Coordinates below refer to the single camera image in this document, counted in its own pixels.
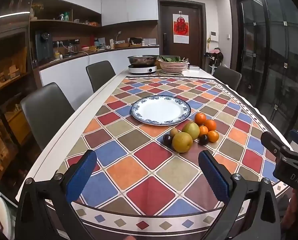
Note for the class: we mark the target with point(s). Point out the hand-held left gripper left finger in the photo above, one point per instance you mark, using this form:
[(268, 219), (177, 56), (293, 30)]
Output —
[(81, 175)]

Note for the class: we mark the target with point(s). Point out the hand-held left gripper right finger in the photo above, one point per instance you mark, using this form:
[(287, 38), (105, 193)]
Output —
[(214, 177)]

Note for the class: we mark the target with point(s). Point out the dark plum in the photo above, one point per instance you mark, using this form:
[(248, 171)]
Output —
[(203, 140), (167, 140)]

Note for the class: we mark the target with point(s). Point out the orange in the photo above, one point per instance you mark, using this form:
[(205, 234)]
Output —
[(200, 118), (211, 125), (213, 136), (203, 131)]

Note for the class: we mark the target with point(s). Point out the yellow-green pear front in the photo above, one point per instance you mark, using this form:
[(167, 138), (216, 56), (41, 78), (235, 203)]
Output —
[(182, 142)]

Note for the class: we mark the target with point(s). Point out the green apple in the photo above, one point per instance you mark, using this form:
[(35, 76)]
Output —
[(191, 129)]

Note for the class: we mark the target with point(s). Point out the kiwi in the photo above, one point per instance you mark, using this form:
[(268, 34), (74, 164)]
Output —
[(174, 132)]

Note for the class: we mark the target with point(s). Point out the blue rimmed white plate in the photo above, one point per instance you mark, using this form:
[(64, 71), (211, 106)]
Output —
[(161, 110)]

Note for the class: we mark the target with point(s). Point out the person's right hand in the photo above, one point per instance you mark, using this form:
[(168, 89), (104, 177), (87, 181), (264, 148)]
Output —
[(292, 205)]

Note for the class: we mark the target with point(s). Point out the colourful checkered tablecloth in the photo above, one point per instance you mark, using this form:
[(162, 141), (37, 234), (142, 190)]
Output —
[(144, 155)]

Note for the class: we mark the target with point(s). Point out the grey chair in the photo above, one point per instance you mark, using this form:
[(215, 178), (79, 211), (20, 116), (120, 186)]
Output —
[(100, 75), (46, 110), (227, 76)]

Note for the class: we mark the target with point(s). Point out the black framed glass door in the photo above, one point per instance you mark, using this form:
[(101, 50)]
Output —
[(274, 55)]

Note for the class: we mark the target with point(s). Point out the white lower cabinets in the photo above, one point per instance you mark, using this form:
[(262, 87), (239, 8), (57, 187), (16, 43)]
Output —
[(71, 72)]

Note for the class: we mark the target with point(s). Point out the white cabinets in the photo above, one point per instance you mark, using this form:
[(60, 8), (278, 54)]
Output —
[(71, 72), (129, 2)]

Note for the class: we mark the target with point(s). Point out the child seat with pink toy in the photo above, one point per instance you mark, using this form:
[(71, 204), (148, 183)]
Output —
[(215, 55)]

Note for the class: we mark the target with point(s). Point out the white box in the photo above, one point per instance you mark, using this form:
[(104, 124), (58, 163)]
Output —
[(194, 67)]

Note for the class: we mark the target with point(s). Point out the round placemat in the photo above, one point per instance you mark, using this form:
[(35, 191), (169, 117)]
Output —
[(172, 72)]

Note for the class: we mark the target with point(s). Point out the pink plastic basket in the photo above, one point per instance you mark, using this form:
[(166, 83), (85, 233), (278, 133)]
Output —
[(173, 65)]

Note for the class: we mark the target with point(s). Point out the yellow bottle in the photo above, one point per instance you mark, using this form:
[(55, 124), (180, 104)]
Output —
[(57, 55)]

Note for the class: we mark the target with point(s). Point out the white induction cooker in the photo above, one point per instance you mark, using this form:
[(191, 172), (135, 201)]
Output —
[(142, 69)]

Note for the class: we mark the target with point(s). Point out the white intercom panel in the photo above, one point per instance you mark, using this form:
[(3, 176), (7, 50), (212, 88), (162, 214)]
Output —
[(213, 36)]

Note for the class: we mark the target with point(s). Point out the wooden shelf unit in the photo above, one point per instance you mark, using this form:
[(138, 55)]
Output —
[(8, 75)]

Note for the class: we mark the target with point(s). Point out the green leafy vegetables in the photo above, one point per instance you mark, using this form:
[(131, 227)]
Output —
[(172, 59)]

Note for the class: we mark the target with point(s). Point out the pink bowl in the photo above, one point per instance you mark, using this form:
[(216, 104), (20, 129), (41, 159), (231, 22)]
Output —
[(85, 48)]

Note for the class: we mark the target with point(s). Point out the steel pot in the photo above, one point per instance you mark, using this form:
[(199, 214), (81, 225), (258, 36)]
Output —
[(142, 60)]

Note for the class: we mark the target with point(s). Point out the black water dispenser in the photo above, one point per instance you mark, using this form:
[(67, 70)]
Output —
[(43, 46)]

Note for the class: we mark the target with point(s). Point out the woven basket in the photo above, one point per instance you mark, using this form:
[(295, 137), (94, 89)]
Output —
[(121, 45)]

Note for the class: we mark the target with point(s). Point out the dark brown door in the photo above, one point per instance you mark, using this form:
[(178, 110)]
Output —
[(194, 30)]

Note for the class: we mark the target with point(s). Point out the black door lock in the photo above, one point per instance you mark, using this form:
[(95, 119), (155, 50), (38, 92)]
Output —
[(165, 42)]

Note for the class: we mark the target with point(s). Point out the black bag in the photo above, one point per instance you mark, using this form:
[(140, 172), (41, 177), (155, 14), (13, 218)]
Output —
[(135, 40)]

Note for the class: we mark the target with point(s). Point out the white upper cabinets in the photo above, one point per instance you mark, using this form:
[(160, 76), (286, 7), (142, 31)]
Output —
[(129, 2)]

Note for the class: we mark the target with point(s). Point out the wall socket strip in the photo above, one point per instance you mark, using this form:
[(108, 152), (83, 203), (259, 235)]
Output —
[(66, 42)]

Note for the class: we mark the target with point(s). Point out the red and white wall poster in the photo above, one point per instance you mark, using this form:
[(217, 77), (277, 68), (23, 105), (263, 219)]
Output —
[(181, 28)]

